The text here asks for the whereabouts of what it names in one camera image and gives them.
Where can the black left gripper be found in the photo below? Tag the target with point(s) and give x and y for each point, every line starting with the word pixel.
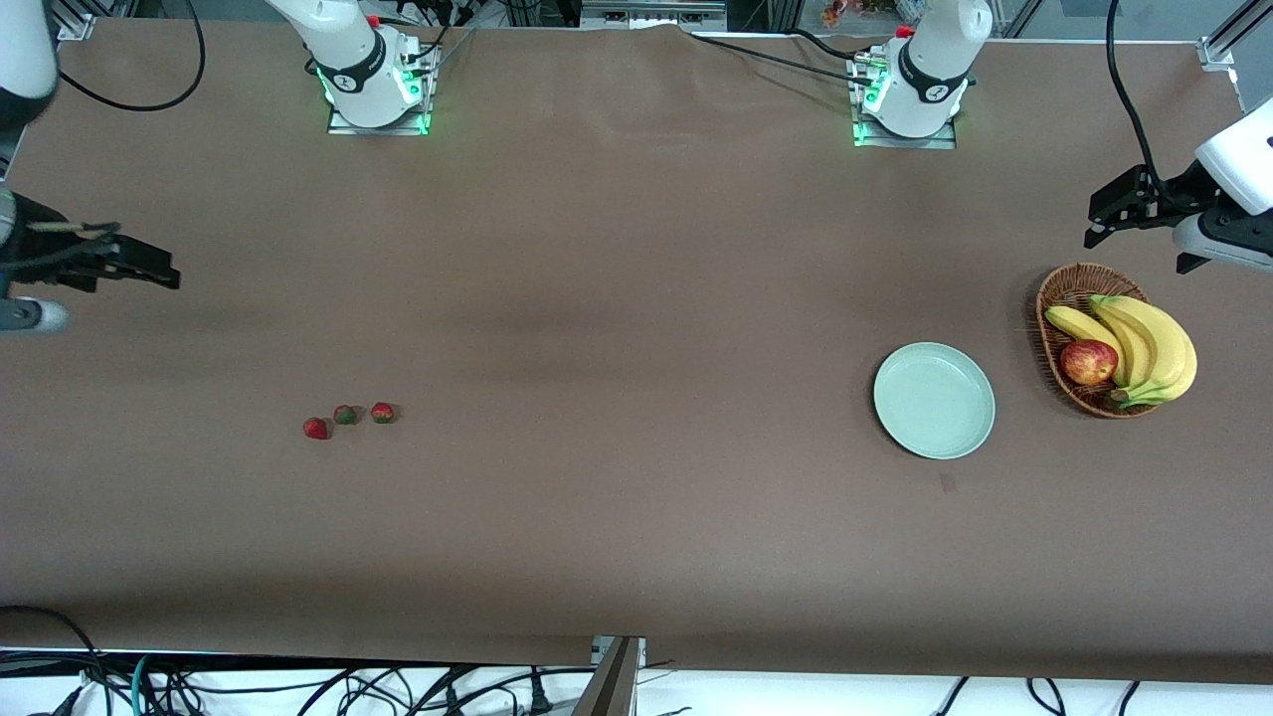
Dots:
pixel 1180 191

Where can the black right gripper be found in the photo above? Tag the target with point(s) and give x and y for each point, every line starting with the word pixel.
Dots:
pixel 40 261

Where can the red strawberry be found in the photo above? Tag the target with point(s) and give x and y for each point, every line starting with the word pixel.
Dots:
pixel 382 412
pixel 345 415
pixel 316 429

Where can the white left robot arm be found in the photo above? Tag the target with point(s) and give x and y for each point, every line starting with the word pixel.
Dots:
pixel 930 70

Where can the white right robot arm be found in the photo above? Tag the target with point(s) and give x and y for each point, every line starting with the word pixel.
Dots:
pixel 348 60

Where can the pale green round plate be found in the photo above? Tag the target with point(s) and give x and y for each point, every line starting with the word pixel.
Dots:
pixel 915 418

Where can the brown wicker basket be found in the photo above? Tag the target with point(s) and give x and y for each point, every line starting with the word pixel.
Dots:
pixel 1069 288

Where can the yellow banana bunch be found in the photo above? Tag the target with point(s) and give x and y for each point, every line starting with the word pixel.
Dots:
pixel 1159 343

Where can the red apple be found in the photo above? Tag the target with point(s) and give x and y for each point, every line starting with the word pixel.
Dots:
pixel 1089 363

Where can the orange red toy items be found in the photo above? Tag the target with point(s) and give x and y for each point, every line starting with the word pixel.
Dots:
pixel 840 12

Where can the brown table cover sheet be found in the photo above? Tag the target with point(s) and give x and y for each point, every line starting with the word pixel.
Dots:
pixel 636 298

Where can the silver metal box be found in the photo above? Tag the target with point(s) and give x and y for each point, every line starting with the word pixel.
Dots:
pixel 651 15

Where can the aluminium frame profile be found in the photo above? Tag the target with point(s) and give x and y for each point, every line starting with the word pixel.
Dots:
pixel 80 22
pixel 1223 45

